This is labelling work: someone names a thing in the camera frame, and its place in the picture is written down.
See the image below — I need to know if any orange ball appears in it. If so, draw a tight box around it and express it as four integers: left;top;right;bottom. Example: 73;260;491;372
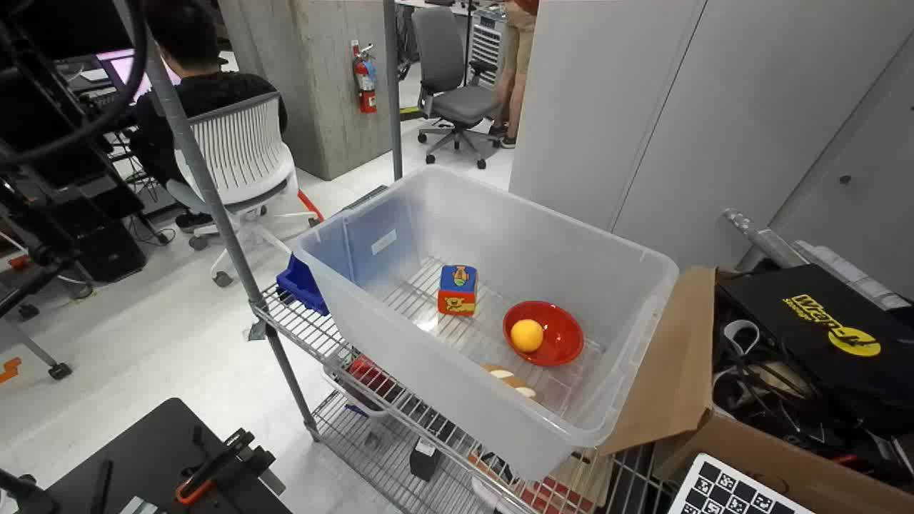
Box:
508;319;545;355

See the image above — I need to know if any black and white marker board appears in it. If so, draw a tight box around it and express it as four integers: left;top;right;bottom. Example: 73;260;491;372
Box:
665;453;814;514

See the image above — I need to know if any white mesh office chair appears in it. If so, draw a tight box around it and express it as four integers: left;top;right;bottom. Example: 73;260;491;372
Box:
188;93;323;255

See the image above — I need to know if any blue plastic bin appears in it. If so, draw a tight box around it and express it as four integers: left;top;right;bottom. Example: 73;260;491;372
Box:
278;258;330;315

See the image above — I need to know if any clear plastic storage bin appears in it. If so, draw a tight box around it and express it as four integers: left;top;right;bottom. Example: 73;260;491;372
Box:
294;172;677;479

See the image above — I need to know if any grey metal pole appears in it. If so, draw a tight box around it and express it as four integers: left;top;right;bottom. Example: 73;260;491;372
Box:
111;0;321;440

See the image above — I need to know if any wooden toy piece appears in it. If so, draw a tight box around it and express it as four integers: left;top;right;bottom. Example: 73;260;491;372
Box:
485;366;537;400

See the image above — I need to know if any seated person in black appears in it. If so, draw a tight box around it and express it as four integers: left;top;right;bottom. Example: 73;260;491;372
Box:
130;0;275;185

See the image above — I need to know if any metal wire shelf rack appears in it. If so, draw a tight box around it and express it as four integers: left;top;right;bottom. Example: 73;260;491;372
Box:
257;285;671;514

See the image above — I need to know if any black and orange clamp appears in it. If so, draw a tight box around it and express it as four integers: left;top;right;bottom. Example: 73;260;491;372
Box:
174;428;275;508

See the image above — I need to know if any black bag with yellow logo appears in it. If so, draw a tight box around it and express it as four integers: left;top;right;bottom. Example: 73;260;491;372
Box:
725;265;914;438

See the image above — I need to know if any red bowl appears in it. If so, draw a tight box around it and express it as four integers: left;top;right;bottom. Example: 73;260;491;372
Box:
503;299;587;368

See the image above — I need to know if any grey office chair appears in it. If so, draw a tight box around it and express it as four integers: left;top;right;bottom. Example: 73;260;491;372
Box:
413;9;497;169

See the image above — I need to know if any red fire extinguisher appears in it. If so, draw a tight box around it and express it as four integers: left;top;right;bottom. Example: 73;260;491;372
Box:
353;41;377;113

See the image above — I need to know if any cardboard box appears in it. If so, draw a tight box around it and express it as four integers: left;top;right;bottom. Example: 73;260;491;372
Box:
595;269;914;514

